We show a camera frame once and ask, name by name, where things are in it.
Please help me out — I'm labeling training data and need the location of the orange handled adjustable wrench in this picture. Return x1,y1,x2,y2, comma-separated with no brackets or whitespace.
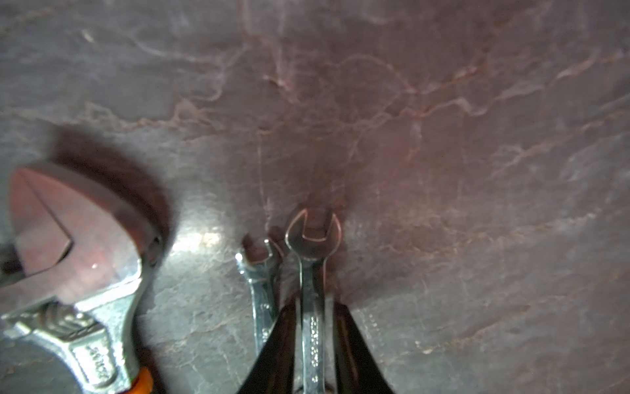
1,162,163,393

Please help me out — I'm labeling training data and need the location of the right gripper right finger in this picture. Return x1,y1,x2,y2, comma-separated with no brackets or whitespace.
333,301,393,394

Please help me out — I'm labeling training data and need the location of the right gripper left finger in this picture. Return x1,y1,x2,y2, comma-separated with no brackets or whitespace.
237,297,297,394

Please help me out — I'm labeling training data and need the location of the small silver wrench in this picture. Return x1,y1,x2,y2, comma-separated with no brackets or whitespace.
235,234,285,355

